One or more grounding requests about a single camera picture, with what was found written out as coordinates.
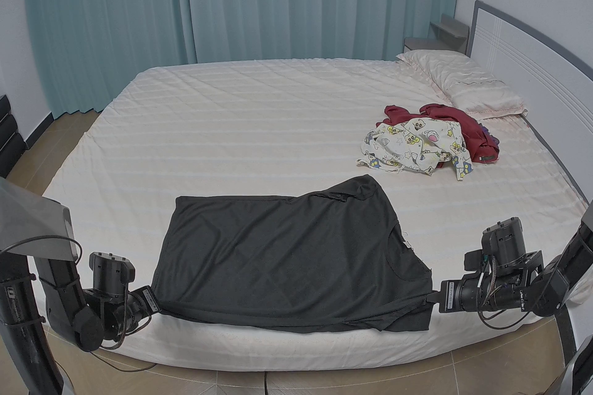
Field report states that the black T-shirt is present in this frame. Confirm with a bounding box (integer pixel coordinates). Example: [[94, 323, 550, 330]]
[[152, 175, 434, 335]]

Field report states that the cream pillow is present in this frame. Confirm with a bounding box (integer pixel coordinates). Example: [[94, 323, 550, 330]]
[[396, 49, 529, 120]]

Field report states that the dark red garment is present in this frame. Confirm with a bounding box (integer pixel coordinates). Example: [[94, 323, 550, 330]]
[[376, 103, 501, 164]]

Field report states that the bed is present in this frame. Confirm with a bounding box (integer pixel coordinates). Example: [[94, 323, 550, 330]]
[[41, 0, 593, 373]]

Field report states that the white printed pyjama top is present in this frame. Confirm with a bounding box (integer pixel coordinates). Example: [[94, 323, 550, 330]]
[[356, 118, 474, 182]]

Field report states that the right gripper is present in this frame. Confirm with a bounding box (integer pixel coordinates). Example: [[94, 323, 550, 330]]
[[428, 280, 482, 314]]

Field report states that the grey bedside table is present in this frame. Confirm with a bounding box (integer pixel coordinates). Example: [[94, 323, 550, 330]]
[[404, 13, 471, 56]]

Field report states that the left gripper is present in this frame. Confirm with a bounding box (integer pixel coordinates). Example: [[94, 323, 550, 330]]
[[129, 286, 161, 321]]

